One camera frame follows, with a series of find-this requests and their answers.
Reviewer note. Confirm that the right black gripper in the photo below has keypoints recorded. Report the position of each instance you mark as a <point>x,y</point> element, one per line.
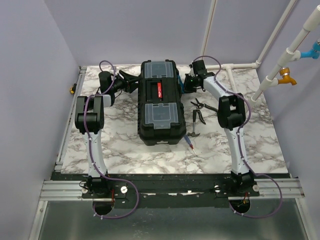
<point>186,89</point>

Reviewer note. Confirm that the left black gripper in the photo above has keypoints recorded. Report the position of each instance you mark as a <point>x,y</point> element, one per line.
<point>131,81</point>

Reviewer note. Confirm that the black plastic toolbox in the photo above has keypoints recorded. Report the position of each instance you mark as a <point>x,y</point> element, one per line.
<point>160,111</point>

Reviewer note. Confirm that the steel claw hammer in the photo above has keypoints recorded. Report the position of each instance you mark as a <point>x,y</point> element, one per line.
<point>194,117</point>

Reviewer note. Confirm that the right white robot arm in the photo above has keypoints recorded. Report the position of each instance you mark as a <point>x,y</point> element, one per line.
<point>231,112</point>

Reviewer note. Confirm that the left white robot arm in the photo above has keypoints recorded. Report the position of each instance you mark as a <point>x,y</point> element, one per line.
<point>90,117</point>

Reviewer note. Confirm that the yellow black knob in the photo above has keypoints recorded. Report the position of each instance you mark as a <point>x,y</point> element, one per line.
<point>73,89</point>

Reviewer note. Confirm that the orange pipe tap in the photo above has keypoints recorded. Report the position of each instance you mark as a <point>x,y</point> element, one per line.
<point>285,77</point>

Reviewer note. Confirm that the blue pipe fitting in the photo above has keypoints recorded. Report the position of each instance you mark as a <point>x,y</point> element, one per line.
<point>313,53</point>

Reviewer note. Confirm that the black yellow wire stripper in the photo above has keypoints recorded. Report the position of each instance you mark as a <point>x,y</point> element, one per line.
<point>200,105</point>

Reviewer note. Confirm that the grey black handled tool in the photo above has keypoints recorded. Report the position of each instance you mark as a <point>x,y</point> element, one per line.
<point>200,116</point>

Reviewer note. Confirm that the white pvc pipe frame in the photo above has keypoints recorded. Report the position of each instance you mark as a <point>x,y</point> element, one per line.
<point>290,54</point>

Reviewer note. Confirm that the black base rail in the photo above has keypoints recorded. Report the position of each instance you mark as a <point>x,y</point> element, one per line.
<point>166,190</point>

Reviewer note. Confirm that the aluminium frame rail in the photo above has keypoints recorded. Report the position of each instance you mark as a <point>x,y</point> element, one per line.
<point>291,188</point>

